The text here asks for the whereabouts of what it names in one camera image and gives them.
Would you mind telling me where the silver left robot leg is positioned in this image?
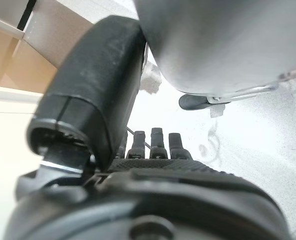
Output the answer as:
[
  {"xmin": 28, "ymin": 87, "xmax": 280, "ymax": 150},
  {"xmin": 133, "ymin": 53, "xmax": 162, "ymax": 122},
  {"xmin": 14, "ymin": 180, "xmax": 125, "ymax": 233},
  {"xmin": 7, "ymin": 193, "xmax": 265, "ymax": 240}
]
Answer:
[{"xmin": 134, "ymin": 0, "xmax": 296, "ymax": 111}]

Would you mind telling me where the white counter cabinet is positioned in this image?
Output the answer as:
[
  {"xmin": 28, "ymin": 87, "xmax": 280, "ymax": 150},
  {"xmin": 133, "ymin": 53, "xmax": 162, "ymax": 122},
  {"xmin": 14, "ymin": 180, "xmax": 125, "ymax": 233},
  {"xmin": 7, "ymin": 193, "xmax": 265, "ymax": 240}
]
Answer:
[{"xmin": 0, "ymin": 0, "xmax": 138, "ymax": 97}]

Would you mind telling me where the white floor tape piece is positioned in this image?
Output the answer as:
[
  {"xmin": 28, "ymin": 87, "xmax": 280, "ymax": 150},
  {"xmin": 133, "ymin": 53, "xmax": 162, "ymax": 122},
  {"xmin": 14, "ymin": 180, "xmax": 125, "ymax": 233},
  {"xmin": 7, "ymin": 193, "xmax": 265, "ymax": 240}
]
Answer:
[
  {"xmin": 209, "ymin": 103, "xmax": 226, "ymax": 119},
  {"xmin": 141, "ymin": 62, "xmax": 162, "ymax": 95}
]

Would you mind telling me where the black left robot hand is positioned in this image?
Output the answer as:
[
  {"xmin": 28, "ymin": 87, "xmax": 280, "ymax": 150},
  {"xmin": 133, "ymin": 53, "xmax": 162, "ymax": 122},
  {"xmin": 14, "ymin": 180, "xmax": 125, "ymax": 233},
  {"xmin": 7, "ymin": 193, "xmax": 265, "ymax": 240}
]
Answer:
[{"xmin": 2, "ymin": 14, "xmax": 288, "ymax": 240}]

